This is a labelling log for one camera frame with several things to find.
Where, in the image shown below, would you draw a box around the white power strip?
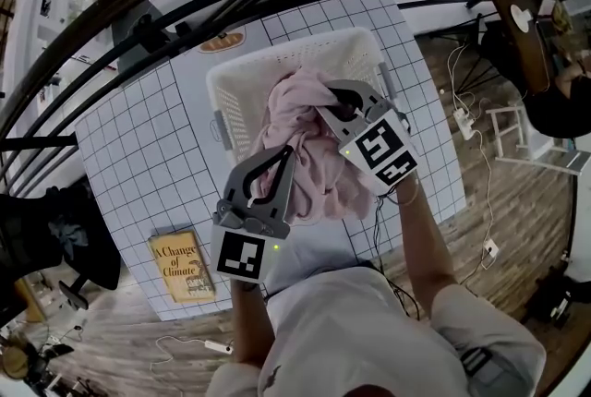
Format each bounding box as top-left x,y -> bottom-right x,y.
452,108 -> 476,140
203,339 -> 235,355

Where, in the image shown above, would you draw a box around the yellow book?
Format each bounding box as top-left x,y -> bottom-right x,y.
147,231 -> 217,305

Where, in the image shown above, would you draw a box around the white power cable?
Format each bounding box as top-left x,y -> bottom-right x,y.
470,131 -> 499,271

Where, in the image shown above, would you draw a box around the white stool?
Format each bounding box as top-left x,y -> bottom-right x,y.
485,103 -> 584,177

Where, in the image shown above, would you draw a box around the pink clothes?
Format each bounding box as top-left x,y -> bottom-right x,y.
248,65 -> 375,225

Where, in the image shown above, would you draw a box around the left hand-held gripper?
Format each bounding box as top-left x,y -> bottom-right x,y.
210,145 -> 296,284

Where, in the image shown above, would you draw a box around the grey shoulder strap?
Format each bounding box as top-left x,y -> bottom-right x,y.
459,346 -> 504,387

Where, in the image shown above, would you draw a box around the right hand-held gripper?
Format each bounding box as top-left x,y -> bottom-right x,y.
316,80 -> 419,198

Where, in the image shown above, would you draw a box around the black office chair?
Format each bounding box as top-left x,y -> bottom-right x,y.
0,185 -> 122,313

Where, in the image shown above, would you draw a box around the brown wooden side desk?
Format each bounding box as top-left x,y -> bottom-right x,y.
488,0 -> 555,94

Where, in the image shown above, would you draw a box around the person's white shirt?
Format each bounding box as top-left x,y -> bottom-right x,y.
202,268 -> 546,397

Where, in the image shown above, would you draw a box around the white plastic laundry basket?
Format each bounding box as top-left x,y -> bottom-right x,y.
205,26 -> 401,165

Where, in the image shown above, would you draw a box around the white desk lamp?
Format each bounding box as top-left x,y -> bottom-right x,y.
510,5 -> 532,34

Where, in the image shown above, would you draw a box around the grey cloth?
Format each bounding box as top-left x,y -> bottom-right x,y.
48,219 -> 89,260

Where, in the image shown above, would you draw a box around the person's left forearm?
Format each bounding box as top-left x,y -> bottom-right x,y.
230,279 -> 276,364

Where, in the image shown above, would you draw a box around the white grid tablecloth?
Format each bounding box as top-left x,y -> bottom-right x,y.
73,0 -> 466,322

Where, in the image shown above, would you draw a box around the person's right forearm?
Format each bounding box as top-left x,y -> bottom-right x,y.
395,175 -> 458,322

